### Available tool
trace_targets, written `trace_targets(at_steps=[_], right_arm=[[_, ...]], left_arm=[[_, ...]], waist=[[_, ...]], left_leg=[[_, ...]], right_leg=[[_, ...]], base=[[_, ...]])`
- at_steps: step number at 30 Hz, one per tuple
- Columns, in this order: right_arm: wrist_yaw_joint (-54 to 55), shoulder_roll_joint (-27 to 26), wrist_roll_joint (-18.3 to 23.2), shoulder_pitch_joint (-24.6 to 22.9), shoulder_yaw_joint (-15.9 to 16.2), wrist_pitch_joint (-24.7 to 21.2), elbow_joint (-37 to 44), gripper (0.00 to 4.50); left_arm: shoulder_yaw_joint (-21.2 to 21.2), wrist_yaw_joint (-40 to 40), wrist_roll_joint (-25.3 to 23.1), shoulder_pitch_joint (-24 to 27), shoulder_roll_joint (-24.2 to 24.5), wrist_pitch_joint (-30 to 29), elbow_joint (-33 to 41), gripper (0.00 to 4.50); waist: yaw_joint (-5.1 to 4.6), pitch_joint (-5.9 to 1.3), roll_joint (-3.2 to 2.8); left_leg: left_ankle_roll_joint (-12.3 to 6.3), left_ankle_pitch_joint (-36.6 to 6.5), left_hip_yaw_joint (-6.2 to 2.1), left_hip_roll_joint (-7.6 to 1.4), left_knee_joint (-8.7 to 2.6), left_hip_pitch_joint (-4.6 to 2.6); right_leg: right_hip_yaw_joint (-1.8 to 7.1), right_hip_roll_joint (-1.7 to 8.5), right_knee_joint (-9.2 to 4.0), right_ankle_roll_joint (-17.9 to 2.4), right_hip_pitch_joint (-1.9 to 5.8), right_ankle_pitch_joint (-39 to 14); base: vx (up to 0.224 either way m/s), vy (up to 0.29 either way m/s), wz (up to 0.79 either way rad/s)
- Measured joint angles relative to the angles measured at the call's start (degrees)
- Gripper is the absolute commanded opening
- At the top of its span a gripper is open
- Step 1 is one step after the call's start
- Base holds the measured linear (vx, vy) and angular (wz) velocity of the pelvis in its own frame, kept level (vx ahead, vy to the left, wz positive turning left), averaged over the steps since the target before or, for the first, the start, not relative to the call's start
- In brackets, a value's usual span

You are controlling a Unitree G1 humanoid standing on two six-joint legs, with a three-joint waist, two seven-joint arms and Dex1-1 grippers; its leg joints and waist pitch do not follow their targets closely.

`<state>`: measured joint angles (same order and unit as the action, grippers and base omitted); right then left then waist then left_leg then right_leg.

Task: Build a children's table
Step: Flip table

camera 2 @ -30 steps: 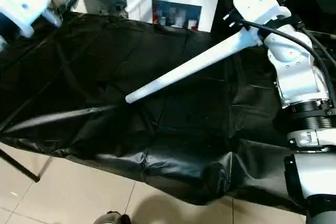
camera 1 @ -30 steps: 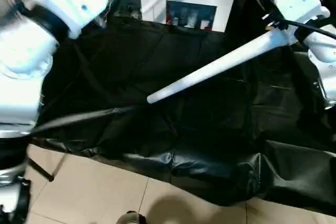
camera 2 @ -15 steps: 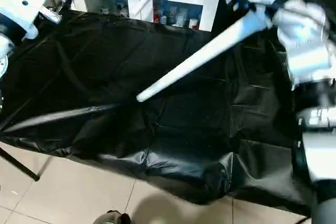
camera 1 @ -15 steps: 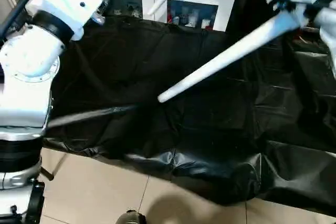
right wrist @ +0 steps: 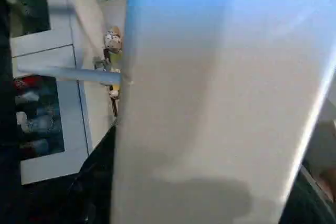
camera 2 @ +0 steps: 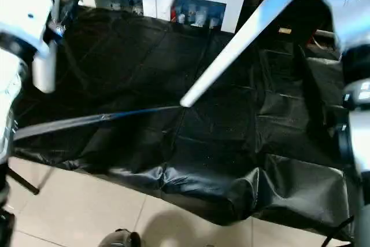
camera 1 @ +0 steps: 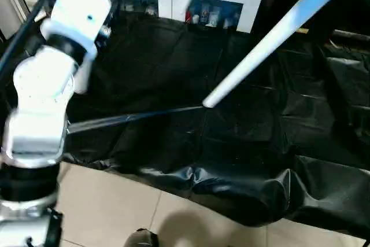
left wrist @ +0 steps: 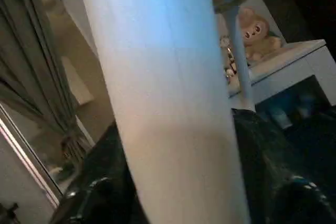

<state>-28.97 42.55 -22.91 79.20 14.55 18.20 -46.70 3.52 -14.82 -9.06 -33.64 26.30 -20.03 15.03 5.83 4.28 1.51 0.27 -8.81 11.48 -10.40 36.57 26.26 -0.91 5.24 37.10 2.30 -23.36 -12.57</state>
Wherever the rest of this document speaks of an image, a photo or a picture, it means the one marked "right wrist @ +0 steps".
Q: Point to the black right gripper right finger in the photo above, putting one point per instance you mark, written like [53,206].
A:
[315,203]

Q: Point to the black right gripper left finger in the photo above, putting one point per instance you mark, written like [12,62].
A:
[100,182]

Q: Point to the white plastic table leg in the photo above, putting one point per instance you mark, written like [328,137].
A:
[63,74]

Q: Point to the white plastic table top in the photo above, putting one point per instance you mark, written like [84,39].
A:
[210,103]

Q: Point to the white glass-door cabinet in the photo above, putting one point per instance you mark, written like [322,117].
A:
[73,108]

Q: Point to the small gold trophy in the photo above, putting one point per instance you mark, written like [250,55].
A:
[114,98]

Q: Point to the small grey cabinet ornament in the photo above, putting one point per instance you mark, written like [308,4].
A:
[102,64]

